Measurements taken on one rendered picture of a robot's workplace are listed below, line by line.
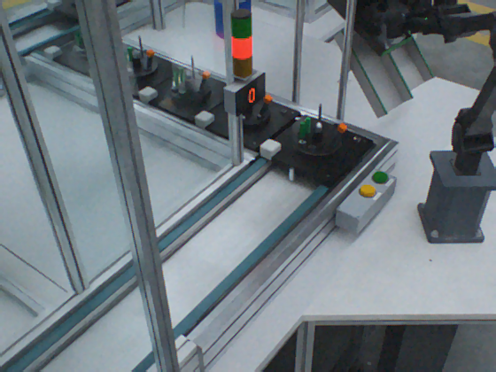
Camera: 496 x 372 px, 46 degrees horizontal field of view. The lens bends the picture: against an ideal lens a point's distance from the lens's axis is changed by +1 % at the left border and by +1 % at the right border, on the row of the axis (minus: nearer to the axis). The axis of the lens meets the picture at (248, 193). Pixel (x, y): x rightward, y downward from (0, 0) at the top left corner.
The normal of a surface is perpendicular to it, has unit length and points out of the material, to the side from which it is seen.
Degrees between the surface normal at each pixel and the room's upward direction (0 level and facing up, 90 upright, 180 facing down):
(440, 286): 0
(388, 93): 45
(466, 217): 90
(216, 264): 0
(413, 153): 0
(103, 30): 90
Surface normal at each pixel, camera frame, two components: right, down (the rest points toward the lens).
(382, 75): 0.47, -0.19
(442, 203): -0.71, 0.47
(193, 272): -0.02, -0.75
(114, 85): 0.79, 0.39
